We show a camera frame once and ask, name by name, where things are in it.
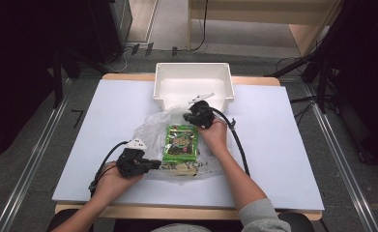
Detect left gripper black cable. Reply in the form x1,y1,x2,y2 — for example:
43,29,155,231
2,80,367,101
87,140,131,198

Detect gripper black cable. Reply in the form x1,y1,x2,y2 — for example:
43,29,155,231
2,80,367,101
87,140,131,198
210,106,252,178

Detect green snack packet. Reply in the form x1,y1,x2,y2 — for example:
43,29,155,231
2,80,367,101
161,124,200,164

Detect person's right hand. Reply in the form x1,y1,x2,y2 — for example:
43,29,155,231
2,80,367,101
195,119,229,157

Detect black curtain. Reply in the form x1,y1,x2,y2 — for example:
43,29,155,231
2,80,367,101
330,0,378,170
0,0,93,167

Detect black cabinet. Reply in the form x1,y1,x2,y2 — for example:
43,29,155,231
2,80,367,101
89,0,133,65

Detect black floor cables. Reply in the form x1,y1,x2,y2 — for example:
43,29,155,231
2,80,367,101
275,56,321,121

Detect white plastic bin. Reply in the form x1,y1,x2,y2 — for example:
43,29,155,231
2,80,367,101
152,62,236,111

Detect light wooden shelf unit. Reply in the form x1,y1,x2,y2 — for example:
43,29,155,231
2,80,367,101
187,0,343,58

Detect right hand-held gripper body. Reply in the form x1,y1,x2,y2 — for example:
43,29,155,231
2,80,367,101
188,92,217,130

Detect person's grey clothing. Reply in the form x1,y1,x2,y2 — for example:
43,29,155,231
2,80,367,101
151,197,293,232

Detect person's left hand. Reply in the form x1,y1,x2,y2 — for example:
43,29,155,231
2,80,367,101
94,160,144,207

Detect translucent printed plastic bag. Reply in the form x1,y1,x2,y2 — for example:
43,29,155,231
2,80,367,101
131,103,230,186

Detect black hanging cable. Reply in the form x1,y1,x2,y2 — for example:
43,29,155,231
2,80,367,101
189,0,210,52

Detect white floor cable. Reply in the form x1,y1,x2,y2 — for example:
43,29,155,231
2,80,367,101
104,47,129,73

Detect white board sheet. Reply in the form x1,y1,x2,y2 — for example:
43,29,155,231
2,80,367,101
51,78,326,212

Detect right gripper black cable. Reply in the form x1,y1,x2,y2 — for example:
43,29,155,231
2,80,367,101
210,106,252,178

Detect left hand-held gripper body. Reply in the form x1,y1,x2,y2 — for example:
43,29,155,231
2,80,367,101
116,138,153,179

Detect metal floor rail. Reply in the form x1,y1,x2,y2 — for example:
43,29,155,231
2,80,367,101
302,82,378,232
0,78,73,232

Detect black tripod stand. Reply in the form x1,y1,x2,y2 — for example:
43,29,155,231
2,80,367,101
265,47,340,114

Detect black stand leg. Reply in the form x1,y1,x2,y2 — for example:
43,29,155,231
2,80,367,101
51,47,81,109

